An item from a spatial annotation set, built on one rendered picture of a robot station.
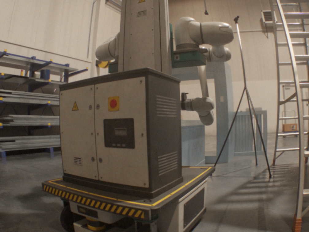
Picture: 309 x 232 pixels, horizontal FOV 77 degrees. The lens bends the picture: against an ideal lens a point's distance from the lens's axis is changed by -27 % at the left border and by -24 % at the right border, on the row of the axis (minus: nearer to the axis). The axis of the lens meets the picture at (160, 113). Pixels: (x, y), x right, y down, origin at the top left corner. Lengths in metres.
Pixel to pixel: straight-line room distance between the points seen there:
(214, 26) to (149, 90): 0.74
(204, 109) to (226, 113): 1.90
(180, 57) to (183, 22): 0.25
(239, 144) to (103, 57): 3.16
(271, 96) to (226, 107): 7.90
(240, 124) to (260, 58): 7.65
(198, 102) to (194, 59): 0.41
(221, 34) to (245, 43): 10.50
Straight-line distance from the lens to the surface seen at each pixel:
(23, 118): 5.35
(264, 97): 11.45
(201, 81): 2.02
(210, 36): 1.55
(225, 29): 1.56
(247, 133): 4.42
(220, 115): 3.70
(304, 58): 1.73
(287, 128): 7.99
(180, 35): 1.56
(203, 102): 1.78
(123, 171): 1.05
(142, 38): 1.56
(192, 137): 2.86
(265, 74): 11.62
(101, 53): 1.92
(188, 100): 1.83
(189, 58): 1.50
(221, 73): 3.75
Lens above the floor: 0.62
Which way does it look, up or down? 2 degrees up
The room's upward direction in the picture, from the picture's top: 2 degrees counter-clockwise
